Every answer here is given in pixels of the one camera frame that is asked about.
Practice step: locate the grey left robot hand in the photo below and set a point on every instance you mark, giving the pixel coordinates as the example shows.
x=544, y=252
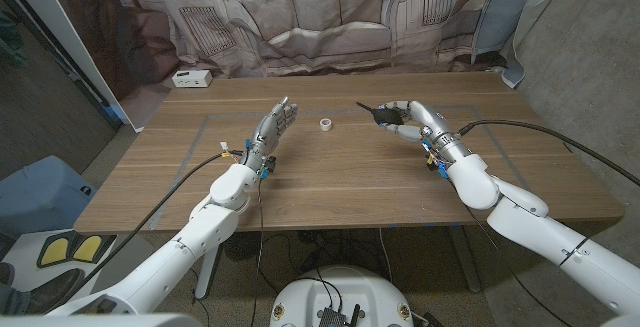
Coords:
x=271, y=132

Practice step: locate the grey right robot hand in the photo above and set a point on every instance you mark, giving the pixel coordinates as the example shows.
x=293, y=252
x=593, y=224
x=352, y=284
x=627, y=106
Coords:
x=434, y=126

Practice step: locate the black rubber air blower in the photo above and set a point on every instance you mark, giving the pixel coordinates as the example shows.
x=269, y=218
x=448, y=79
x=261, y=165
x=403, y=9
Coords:
x=389, y=116

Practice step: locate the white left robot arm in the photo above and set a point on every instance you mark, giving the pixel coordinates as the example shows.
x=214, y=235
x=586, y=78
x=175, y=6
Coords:
x=222, y=217

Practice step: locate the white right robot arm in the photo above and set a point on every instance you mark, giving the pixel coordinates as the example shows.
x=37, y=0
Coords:
x=520, y=222

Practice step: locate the white tape roll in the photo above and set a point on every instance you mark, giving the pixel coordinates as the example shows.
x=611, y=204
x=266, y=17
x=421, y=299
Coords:
x=326, y=125

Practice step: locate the white power strip box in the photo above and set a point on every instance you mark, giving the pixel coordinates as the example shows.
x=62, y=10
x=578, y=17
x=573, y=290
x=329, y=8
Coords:
x=192, y=78

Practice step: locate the black round fan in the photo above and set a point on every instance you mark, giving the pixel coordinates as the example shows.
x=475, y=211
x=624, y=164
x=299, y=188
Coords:
x=242, y=245

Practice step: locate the printed sofa room backdrop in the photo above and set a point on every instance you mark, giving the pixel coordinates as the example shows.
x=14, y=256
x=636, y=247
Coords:
x=320, y=17

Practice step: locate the grey table leg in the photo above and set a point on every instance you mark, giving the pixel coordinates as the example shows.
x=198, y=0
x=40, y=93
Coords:
x=465, y=262

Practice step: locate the white table leg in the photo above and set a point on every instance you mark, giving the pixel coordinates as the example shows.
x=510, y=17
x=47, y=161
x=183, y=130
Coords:
x=205, y=282

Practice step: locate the white robot torso base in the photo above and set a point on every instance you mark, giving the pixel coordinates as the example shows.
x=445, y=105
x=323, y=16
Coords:
x=350, y=287

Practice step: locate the black electronics module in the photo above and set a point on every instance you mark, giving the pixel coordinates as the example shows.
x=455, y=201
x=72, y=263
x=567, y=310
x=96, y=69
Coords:
x=332, y=317

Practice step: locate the white partition panel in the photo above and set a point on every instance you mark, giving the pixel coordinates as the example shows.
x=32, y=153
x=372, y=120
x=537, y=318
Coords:
x=75, y=42

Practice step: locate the white foot pedal yellow pads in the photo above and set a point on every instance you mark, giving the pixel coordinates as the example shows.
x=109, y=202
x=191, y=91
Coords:
x=65, y=249

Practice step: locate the blue plastic bin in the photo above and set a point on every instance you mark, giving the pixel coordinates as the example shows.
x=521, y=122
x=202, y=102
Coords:
x=40, y=197

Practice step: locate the dark brown shoe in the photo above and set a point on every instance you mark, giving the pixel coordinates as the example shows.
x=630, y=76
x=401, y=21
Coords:
x=57, y=292

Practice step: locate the green hanging cloth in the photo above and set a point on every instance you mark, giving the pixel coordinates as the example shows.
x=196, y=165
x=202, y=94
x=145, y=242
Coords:
x=10, y=42

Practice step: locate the blue jeans leg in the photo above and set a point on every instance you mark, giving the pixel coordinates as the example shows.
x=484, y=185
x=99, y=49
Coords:
x=12, y=302

